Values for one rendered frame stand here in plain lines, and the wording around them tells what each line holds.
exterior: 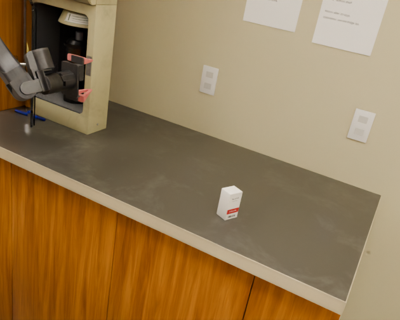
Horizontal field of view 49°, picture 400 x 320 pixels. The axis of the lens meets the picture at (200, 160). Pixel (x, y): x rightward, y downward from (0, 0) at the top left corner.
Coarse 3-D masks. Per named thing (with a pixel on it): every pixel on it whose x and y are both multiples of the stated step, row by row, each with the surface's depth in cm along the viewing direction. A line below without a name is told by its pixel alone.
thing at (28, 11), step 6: (30, 0) 146; (30, 6) 138; (30, 12) 138; (30, 18) 139; (30, 24) 139; (30, 30) 140; (30, 36) 140; (30, 42) 141; (30, 48) 141; (30, 102) 146; (30, 108) 147; (30, 114) 148; (30, 120) 149; (30, 126) 150
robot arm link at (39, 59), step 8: (40, 48) 124; (24, 56) 125; (32, 56) 124; (40, 56) 124; (48, 56) 126; (32, 64) 124; (40, 64) 124; (48, 64) 125; (32, 72) 123; (32, 80) 122; (24, 88) 121; (32, 88) 122; (40, 88) 123
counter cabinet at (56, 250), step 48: (0, 192) 157; (48, 192) 145; (0, 240) 166; (48, 240) 153; (96, 240) 141; (144, 240) 132; (0, 288) 176; (48, 288) 161; (96, 288) 148; (144, 288) 138; (192, 288) 128; (240, 288) 120
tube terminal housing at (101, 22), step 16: (32, 0) 160; (48, 0) 156; (64, 0) 153; (112, 0) 154; (96, 16) 149; (112, 16) 157; (96, 32) 152; (112, 32) 160; (96, 48) 155; (112, 48) 163; (96, 64) 158; (96, 80) 160; (96, 96) 163; (48, 112) 173; (64, 112) 169; (96, 112) 167; (80, 128) 167; (96, 128) 170
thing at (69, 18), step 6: (66, 12) 158; (72, 12) 157; (60, 18) 160; (66, 18) 157; (72, 18) 157; (78, 18) 157; (84, 18) 157; (66, 24) 157; (72, 24) 157; (78, 24) 157; (84, 24) 157
